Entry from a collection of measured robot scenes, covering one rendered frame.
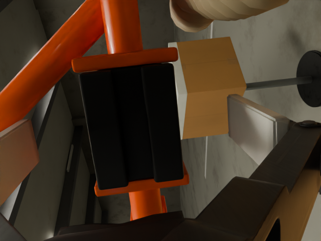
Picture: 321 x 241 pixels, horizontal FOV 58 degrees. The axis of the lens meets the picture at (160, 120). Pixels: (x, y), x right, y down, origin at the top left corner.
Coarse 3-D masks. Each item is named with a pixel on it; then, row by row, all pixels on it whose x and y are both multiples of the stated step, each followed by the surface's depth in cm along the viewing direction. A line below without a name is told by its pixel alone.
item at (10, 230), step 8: (0, 216) 7; (0, 224) 6; (8, 224) 6; (0, 232) 6; (8, 232) 6; (16, 232) 6; (0, 240) 6; (8, 240) 6; (16, 240) 6; (24, 240) 6
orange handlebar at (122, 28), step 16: (112, 0) 16; (128, 0) 16; (112, 16) 16; (128, 16) 16; (112, 32) 17; (128, 32) 17; (112, 48) 17; (128, 48) 17; (144, 192) 19; (144, 208) 19; (160, 208) 20
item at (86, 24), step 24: (96, 0) 18; (72, 24) 18; (96, 24) 18; (48, 48) 18; (72, 48) 18; (24, 72) 19; (48, 72) 19; (0, 96) 19; (24, 96) 19; (0, 120) 19
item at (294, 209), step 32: (320, 128) 12; (288, 160) 9; (320, 160) 11; (224, 192) 7; (256, 192) 7; (288, 192) 7; (320, 192) 13; (192, 224) 5; (224, 224) 6; (256, 224) 5; (288, 224) 7
